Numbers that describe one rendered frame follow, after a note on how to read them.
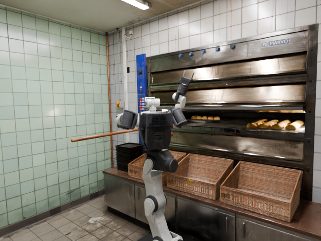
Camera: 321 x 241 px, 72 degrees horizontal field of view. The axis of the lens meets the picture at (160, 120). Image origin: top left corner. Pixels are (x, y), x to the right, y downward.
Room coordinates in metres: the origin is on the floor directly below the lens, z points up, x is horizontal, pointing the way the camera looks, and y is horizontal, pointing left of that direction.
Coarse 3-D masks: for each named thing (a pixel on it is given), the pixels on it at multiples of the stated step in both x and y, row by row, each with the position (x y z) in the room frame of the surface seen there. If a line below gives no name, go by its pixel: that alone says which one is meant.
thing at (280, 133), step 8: (184, 128) 2.70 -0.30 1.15; (192, 128) 2.63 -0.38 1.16; (200, 128) 2.56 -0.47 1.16; (208, 128) 2.50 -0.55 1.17; (216, 128) 2.43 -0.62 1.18; (224, 128) 2.39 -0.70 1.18; (232, 128) 2.37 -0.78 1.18; (288, 136) 1.99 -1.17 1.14; (296, 136) 1.95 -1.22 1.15; (304, 136) 1.91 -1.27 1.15
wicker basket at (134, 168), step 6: (144, 156) 2.86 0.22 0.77; (174, 156) 2.74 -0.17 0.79; (180, 156) 2.69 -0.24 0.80; (132, 162) 2.70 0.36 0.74; (138, 162) 2.77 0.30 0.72; (144, 162) 2.86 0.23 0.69; (132, 168) 2.60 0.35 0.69; (138, 168) 2.54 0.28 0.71; (132, 174) 2.60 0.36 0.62; (138, 174) 2.68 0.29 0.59; (162, 174) 2.31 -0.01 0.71; (162, 180) 2.30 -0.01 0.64
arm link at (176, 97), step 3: (177, 90) 2.05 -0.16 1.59; (180, 90) 2.02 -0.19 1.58; (174, 93) 2.09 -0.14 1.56; (177, 93) 2.01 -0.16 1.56; (180, 93) 2.02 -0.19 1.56; (183, 93) 2.02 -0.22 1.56; (174, 96) 2.07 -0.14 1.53; (177, 96) 2.01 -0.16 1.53; (180, 96) 2.03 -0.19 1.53; (183, 96) 2.05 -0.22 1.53; (174, 99) 2.03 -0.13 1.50; (177, 99) 2.03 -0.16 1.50; (180, 99) 2.03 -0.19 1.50
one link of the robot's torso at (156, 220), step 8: (152, 200) 1.77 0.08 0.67; (152, 208) 1.75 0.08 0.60; (160, 208) 1.88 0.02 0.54; (152, 216) 1.77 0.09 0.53; (160, 216) 1.83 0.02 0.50; (152, 224) 1.81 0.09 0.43; (160, 224) 1.79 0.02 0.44; (152, 232) 1.82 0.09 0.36; (160, 232) 1.76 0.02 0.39; (168, 232) 1.81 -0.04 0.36; (152, 240) 1.80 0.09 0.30; (160, 240) 1.74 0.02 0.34; (168, 240) 1.76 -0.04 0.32
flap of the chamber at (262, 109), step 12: (144, 108) 2.93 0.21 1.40; (156, 108) 2.79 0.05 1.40; (168, 108) 2.67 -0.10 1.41; (192, 108) 2.46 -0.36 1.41; (204, 108) 2.36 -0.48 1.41; (216, 108) 2.28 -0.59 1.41; (228, 108) 2.20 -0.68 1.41; (240, 108) 2.12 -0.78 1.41; (252, 108) 2.05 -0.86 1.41; (264, 108) 1.98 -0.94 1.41; (276, 108) 1.92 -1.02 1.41; (288, 108) 1.86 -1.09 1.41; (300, 108) 1.81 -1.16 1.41
